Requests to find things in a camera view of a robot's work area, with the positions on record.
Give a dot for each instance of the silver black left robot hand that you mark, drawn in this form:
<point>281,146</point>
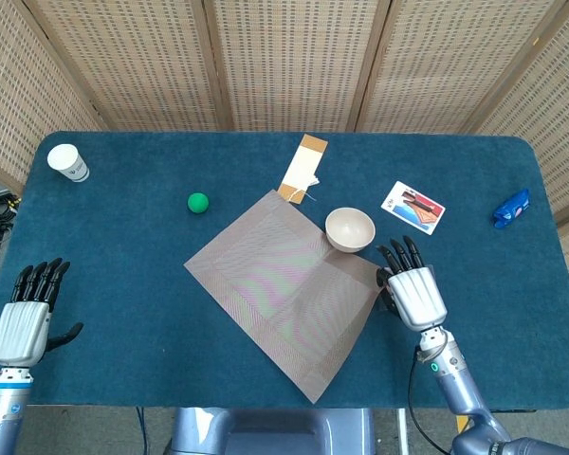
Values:
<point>21,332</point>

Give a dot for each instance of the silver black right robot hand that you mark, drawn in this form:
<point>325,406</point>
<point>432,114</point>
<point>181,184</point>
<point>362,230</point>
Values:
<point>417,298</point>

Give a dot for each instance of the beige round bowl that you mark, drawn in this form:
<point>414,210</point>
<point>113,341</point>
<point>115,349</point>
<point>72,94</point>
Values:
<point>350,231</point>

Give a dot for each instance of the brown woven placemat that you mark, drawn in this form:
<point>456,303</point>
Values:
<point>275,294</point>

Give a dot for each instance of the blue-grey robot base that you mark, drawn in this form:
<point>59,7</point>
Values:
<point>275,433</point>

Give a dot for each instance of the colourful printed card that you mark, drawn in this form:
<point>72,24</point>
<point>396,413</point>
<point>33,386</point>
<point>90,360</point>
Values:
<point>413,207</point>

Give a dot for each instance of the blue snack packet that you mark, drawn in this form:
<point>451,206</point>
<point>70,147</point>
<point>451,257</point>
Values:
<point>511,209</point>

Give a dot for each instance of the metal table leg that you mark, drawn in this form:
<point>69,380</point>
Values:
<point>402,431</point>

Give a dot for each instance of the white paper cup blue logo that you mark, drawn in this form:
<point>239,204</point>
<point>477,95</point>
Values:
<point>66,161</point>

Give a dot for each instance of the brown white paper sleeve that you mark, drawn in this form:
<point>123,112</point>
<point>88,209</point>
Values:
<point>303,163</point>

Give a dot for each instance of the green ball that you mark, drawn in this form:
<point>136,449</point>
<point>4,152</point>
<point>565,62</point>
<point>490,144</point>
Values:
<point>198,203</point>

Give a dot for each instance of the woven folding screen panel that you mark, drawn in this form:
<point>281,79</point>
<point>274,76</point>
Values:
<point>137,61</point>
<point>294,61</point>
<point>19,71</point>
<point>446,61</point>
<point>559,95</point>

